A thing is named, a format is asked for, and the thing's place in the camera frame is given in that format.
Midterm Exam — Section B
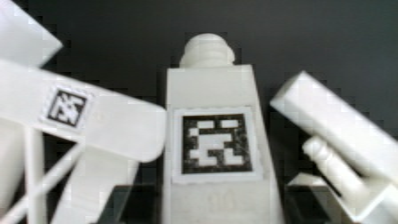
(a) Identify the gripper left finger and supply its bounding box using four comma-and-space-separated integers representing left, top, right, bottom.
96, 184, 160, 224

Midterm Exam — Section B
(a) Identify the white long side bar lower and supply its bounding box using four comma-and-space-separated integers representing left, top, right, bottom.
0, 60, 167, 224

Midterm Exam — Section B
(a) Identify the white chair leg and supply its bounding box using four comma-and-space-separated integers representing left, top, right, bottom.
162, 33, 284, 224

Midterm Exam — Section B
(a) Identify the white long side bar upper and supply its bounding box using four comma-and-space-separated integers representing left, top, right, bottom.
0, 0, 62, 67

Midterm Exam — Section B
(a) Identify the white chair seat part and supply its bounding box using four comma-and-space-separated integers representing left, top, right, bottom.
270, 73, 398, 224

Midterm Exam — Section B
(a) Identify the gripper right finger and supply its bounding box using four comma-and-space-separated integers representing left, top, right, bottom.
282, 173, 357, 224

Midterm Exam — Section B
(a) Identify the white long side bar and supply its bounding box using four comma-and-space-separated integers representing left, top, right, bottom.
0, 60, 167, 224
0, 0, 62, 67

